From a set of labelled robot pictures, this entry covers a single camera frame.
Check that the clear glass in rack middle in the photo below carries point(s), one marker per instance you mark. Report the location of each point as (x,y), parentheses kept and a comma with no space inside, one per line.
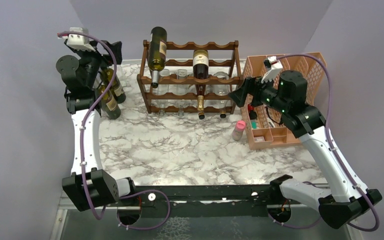
(181,90)

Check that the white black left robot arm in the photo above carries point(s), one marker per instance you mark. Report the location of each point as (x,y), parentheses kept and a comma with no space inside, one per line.
(89,186)

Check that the pink capped small bottle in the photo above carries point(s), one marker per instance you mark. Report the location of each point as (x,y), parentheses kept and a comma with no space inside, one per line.
(238,130)

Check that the dark bottle gold foil neck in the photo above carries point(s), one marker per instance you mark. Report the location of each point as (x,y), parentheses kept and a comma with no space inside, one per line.
(200,63)

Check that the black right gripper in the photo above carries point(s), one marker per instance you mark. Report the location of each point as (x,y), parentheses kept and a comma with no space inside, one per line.
(251,85)

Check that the green wine bottle cream label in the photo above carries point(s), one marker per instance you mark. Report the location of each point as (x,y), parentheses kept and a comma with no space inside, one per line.
(116,87)

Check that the clear bottle in lower rack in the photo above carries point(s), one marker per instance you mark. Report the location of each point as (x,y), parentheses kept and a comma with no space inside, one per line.
(221,90)

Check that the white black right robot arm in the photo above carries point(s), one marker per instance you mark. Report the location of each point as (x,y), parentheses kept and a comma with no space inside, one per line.
(346,198)

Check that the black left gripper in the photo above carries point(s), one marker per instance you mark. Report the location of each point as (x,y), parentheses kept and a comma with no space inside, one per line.
(115,48)

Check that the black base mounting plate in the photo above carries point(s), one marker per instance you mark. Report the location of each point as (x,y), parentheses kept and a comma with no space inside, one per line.
(196,201)

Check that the green wine bottle white label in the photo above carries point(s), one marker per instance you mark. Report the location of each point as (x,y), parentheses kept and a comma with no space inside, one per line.
(110,105)

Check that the brown wooden wine rack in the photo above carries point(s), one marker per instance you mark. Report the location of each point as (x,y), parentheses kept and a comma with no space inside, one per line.
(148,95)

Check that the aluminium frame rail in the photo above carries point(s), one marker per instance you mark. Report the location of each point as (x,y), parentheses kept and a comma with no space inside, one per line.
(159,150)

